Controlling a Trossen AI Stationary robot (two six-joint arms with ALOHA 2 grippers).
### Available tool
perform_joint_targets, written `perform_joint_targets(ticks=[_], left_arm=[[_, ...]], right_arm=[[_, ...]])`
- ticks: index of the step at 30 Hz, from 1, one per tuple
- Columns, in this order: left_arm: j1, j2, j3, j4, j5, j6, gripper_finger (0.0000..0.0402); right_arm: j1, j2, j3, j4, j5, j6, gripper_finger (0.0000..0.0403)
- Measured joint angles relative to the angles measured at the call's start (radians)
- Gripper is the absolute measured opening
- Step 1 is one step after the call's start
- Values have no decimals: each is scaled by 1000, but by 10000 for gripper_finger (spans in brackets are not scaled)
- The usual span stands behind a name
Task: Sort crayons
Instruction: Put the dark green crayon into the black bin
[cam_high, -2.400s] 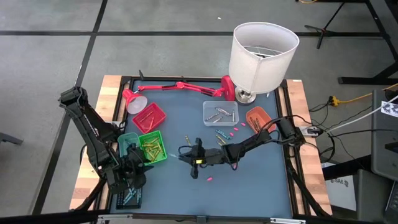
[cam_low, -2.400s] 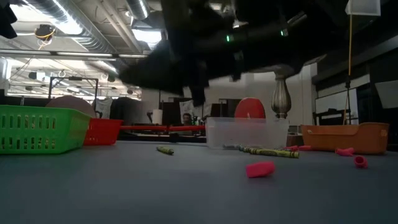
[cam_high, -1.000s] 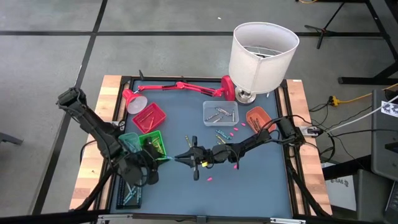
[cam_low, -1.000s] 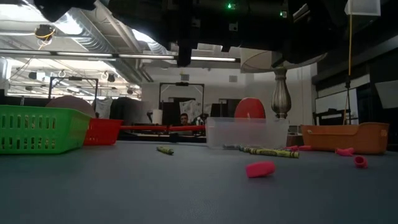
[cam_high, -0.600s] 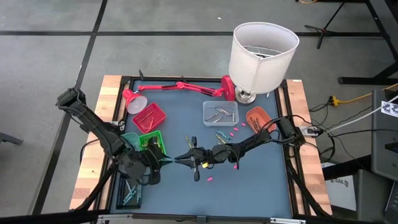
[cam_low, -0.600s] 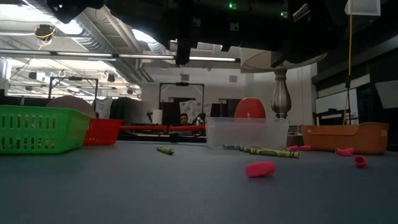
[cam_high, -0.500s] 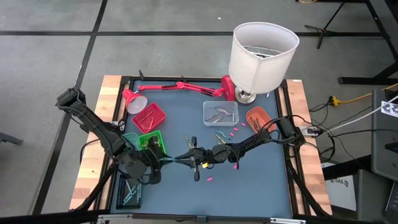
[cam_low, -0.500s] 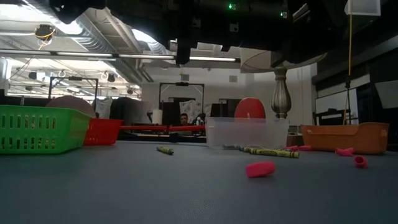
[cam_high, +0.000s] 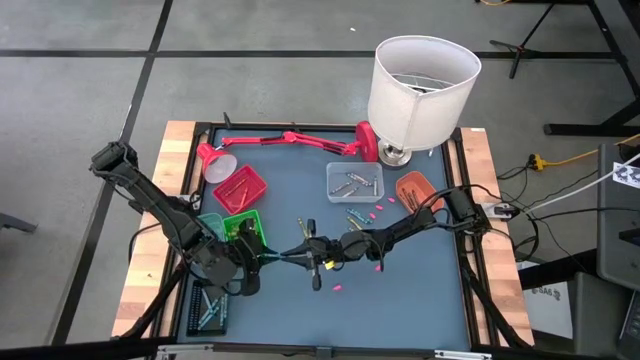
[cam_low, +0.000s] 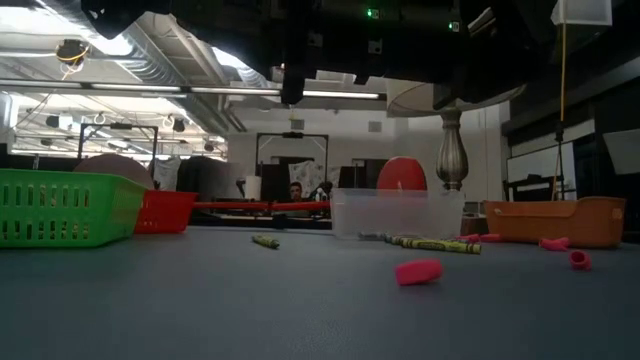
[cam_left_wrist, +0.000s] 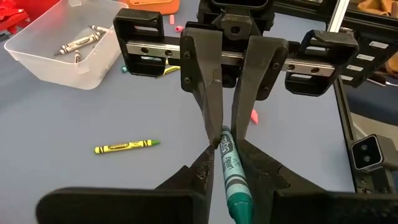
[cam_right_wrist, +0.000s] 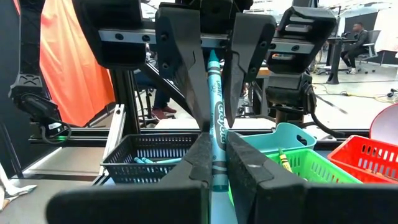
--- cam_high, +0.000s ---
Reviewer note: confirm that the grey box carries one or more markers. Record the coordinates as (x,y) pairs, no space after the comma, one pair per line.
(595,320)

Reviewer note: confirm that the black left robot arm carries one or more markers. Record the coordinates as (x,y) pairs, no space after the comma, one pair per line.
(150,200)

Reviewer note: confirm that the black table frame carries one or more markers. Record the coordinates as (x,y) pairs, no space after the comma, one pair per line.
(270,349)

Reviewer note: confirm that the white shade table lamp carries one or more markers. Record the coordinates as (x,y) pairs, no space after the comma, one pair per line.
(425,115)

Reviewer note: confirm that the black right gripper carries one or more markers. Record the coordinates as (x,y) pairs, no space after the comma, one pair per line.
(330,250)

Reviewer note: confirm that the blue-violet crayon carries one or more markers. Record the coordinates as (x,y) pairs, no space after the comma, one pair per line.
(341,187)
(364,181)

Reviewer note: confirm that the clear plastic bin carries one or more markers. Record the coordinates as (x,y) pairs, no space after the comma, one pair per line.
(355,197)

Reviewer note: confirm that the teal plastic basket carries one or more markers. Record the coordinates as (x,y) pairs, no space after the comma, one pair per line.
(212,222)

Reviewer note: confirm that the red plastic basket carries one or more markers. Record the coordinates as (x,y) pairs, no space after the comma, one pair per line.
(240,175)

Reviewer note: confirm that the silver bracket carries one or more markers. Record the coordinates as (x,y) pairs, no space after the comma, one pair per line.
(462,354)
(185,348)

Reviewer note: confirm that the white printed sheet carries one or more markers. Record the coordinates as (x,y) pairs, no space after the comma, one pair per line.
(627,175)

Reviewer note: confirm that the black plastic basket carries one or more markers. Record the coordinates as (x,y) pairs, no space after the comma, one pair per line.
(192,315)

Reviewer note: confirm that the red horizontal bar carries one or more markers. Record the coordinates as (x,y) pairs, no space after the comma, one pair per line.
(300,137)

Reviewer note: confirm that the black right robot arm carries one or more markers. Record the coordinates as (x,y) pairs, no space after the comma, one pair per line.
(410,227)

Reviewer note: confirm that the grey power adapter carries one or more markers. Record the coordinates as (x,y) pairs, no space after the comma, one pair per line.
(502,210)

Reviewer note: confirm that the green crayon yellow wrapper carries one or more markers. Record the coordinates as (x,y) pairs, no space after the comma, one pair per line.
(302,227)
(354,223)

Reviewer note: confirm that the orange crayon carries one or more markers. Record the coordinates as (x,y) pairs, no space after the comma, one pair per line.
(243,196)
(235,186)

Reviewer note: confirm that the orange plastic bin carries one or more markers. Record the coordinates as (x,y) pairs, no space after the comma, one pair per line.
(425,182)

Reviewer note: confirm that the green plastic basket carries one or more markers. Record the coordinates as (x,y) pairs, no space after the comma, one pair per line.
(232,225)

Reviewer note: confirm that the red round object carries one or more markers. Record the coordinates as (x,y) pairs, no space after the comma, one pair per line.
(367,142)

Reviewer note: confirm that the grey floor object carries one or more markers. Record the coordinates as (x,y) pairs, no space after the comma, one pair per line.
(17,222)

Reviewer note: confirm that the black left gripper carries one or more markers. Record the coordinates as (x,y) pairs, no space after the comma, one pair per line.
(235,265)

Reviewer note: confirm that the wooden table plank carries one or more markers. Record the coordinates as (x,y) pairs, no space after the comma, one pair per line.
(480,160)
(170,150)

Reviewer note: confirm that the grey cabinet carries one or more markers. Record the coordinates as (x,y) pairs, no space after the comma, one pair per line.
(620,240)

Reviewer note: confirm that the black desk frame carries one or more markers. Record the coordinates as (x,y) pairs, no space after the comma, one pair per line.
(575,129)

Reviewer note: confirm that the thin black stand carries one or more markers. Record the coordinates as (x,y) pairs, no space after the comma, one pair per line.
(520,50)

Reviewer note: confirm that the white cardboard box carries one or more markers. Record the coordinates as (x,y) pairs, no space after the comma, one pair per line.
(547,310)

